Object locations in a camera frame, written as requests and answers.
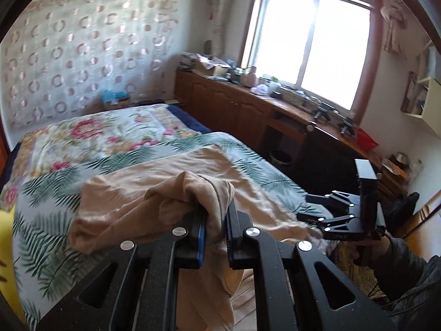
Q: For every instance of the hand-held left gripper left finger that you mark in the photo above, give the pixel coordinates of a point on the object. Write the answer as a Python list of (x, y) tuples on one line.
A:
[(201, 248)]

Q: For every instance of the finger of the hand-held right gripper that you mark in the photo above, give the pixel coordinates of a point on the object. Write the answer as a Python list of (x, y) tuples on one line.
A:
[(330, 226), (334, 200)]

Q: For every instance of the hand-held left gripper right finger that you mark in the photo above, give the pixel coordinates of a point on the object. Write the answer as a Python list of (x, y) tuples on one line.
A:
[(230, 248)]

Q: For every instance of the beige t-shirt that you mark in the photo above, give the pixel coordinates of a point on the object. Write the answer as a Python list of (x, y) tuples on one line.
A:
[(155, 193)]

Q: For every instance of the person's right forearm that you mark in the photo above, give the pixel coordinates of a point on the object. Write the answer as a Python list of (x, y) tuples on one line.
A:
[(410, 275)]

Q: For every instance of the person's right hand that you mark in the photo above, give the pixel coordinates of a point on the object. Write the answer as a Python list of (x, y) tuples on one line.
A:
[(373, 250)]

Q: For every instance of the black bag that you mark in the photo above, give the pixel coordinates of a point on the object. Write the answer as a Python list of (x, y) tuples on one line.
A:
[(401, 210)]

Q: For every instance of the black chair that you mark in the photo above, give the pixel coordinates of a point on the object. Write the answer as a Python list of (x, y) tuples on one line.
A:
[(327, 165)]

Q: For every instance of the red bag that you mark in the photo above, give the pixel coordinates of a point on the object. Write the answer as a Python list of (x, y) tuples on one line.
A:
[(366, 138)]

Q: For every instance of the round waste basket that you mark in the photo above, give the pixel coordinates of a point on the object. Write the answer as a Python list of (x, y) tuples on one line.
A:
[(281, 158)]

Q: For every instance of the small black device stand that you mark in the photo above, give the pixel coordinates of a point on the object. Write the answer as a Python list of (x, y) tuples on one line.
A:
[(348, 127), (323, 113)]

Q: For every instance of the navy bed sheet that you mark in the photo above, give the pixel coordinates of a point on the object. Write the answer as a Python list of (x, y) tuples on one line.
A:
[(187, 119)]

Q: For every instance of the long wooden cabinet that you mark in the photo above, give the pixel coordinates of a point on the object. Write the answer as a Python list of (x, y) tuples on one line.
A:
[(224, 100)]

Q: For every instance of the pink thermos jug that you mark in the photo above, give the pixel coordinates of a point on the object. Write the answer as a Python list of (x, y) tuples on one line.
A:
[(249, 77)]

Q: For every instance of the wood-framed window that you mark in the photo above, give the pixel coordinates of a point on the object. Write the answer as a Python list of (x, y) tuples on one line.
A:
[(310, 41)]

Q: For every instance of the floral leaf-print quilt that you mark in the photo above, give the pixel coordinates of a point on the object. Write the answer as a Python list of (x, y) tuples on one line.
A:
[(86, 134)]

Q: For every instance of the cardboard box with blue cloth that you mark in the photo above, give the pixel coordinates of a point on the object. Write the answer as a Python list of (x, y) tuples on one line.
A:
[(115, 100)]

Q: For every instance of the patterned window curtain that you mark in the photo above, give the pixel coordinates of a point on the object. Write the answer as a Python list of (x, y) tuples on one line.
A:
[(224, 13), (393, 27)]

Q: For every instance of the open cardboard box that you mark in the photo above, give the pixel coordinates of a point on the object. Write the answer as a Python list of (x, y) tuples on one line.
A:
[(212, 67)]

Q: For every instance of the yellow plush toy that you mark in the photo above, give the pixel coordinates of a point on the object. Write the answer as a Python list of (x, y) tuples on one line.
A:
[(7, 248)]

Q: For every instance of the wooden slatted headboard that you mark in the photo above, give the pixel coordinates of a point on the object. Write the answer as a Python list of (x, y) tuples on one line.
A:
[(2, 148)]

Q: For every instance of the sheer circle-patterned curtain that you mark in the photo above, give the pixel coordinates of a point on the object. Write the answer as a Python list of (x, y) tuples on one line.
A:
[(86, 51)]

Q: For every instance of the white wall shelf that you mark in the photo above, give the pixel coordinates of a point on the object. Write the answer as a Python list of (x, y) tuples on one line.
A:
[(427, 100)]

